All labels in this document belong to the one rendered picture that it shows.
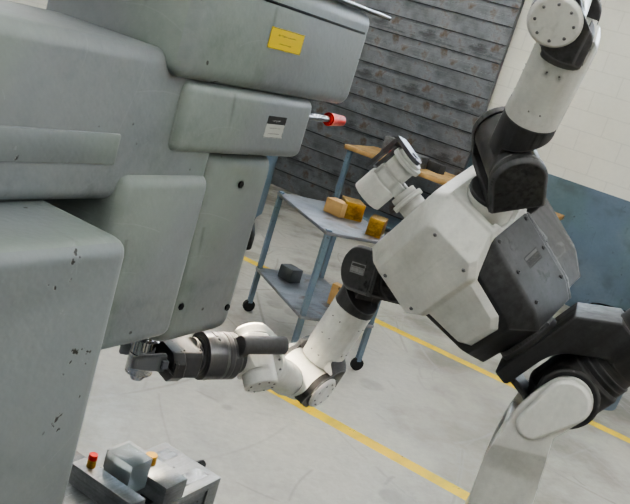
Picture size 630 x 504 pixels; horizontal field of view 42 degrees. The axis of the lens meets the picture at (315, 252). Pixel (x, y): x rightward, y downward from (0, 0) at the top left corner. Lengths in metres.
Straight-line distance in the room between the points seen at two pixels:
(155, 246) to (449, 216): 0.53
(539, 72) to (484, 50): 7.75
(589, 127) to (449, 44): 1.73
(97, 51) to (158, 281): 0.36
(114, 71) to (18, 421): 0.41
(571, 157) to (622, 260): 1.15
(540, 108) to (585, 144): 7.44
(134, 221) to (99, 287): 0.20
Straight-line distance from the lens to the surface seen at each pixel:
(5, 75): 0.91
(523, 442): 1.56
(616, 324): 1.50
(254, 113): 1.24
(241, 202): 1.32
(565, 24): 1.24
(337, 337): 1.74
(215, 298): 1.37
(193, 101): 1.12
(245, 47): 1.16
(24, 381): 0.92
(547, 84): 1.30
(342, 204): 5.06
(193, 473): 1.67
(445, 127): 9.10
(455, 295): 1.48
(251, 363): 1.53
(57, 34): 0.95
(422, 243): 1.46
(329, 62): 1.35
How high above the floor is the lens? 1.83
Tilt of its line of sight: 14 degrees down
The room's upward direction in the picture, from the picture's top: 17 degrees clockwise
